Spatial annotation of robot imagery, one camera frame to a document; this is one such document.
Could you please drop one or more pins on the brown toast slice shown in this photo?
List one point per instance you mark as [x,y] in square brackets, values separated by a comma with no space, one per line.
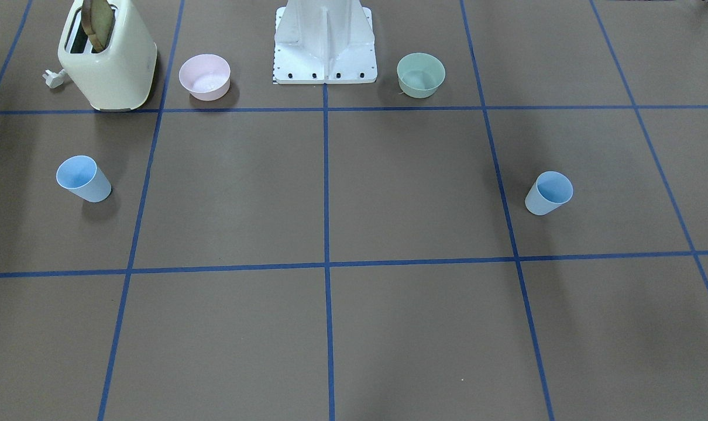
[97,20]

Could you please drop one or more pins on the green plastic bowl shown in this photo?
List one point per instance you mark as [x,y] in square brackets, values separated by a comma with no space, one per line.
[420,75]

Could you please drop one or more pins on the white power plug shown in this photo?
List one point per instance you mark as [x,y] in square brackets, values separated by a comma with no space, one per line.
[54,80]

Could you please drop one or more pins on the pink plastic bowl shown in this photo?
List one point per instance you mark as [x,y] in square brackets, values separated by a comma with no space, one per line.
[206,77]

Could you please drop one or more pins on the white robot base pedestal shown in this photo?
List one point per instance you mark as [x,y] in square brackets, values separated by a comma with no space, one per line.
[324,42]

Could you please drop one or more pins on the cream two-slot toaster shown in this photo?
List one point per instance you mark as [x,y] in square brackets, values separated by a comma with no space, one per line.
[120,77]

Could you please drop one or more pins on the blue cup robot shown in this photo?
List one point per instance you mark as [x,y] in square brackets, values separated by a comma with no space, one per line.
[82,176]
[549,191]

